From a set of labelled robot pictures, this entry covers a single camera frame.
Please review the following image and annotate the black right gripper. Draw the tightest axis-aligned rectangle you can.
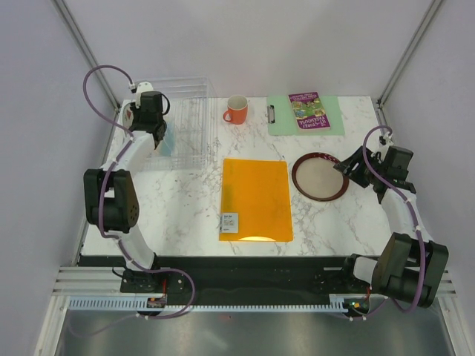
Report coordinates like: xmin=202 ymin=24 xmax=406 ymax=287
xmin=333 ymin=145 xmax=386 ymax=188

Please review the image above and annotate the brown rimmed plate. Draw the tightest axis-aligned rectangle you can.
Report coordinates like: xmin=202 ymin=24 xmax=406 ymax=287
xmin=291 ymin=152 xmax=350 ymax=202

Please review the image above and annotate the cream leaf pattern plate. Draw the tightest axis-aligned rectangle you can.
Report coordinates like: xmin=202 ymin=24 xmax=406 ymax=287
xmin=157 ymin=119 xmax=176 ymax=156

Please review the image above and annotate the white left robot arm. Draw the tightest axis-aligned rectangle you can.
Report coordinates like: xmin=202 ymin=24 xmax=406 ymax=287
xmin=83 ymin=82 xmax=170 ymax=291

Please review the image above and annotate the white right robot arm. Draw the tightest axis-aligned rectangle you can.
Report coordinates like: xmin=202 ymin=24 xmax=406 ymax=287
xmin=334 ymin=145 xmax=449 ymax=308

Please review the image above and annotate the watermelon pattern plate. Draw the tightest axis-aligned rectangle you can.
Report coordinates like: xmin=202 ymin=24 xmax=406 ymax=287
xmin=120 ymin=102 xmax=134 ymax=130

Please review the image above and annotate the purple book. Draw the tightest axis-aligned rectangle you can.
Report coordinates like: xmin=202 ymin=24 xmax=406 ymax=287
xmin=289 ymin=92 xmax=331 ymax=133

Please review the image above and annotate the green clipboard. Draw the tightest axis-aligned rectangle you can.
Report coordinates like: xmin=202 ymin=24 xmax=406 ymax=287
xmin=266 ymin=92 xmax=345 ymax=136

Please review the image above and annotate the orange mug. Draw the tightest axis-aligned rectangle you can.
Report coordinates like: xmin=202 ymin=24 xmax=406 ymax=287
xmin=223 ymin=95 xmax=249 ymax=125

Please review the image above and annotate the orange plastic folder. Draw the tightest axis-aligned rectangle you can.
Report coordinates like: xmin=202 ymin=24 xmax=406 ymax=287
xmin=219 ymin=158 xmax=293 ymax=243

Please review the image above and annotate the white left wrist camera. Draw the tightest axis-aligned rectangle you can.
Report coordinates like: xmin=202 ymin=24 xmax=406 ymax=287
xmin=128 ymin=82 xmax=154 ymax=108

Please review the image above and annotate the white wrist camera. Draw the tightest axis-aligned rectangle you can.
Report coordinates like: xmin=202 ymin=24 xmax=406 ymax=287
xmin=379 ymin=133 xmax=394 ymax=148
xmin=128 ymin=82 xmax=154 ymax=108

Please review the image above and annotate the white wire dish rack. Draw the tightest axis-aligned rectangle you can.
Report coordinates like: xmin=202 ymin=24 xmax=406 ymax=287
xmin=117 ymin=76 xmax=215 ymax=174

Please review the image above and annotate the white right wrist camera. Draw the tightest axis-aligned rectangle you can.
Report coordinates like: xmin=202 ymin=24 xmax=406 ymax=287
xmin=379 ymin=133 xmax=394 ymax=148

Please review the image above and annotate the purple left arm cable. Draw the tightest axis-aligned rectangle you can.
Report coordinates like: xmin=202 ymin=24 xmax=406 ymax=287
xmin=82 ymin=65 xmax=197 ymax=320

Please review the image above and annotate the white slotted cable duct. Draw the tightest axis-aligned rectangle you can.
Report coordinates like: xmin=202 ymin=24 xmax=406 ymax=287
xmin=68 ymin=296 xmax=370 ymax=313

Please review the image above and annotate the left aluminium frame post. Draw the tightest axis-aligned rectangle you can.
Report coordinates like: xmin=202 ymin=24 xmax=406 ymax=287
xmin=50 ymin=0 xmax=119 ymax=109

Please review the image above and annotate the aluminium frame post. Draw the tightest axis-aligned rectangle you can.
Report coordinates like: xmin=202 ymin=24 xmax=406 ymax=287
xmin=50 ymin=0 xmax=119 ymax=109
xmin=374 ymin=0 xmax=445 ymax=110

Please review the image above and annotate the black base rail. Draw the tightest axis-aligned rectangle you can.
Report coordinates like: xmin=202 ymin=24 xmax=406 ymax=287
xmin=76 ymin=253 xmax=387 ymax=307

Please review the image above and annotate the right aluminium frame post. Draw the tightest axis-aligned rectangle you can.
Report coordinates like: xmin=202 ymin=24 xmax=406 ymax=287
xmin=374 ymin=0 xmax=445 ymax=110

